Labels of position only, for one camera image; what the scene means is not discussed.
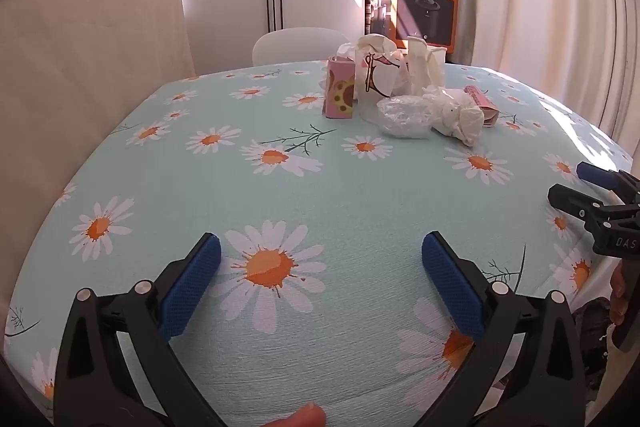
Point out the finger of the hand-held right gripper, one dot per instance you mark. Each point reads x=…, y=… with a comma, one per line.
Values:
x=575, y=202
x=597, y=175

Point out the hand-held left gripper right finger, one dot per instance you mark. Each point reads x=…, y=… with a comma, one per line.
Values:
x=452, y=292

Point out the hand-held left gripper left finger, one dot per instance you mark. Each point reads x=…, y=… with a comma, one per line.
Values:
x=192, y=287

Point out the pink paper wrapper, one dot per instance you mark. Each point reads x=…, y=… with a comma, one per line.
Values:
x=485, y=104

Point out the clear plastic bag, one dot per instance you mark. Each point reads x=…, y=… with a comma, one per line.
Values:
x=402, y=117

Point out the pink sunflower print carton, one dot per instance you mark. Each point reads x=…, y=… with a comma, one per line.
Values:
x=341, y=92

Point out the person's right hand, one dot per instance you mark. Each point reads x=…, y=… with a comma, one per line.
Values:
x=617, y=292

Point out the person's left hand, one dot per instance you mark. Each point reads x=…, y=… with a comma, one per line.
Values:
x=295, y=418

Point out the daisy print tablecloth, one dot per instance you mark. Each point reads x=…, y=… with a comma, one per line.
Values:
x=350, y=197

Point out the cream curtain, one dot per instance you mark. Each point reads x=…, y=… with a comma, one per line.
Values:
x=540, y=7

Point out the orange appliance box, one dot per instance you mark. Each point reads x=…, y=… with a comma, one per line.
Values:
x=425, y=2

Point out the white chair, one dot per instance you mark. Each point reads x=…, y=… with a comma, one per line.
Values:
x=295, y=44

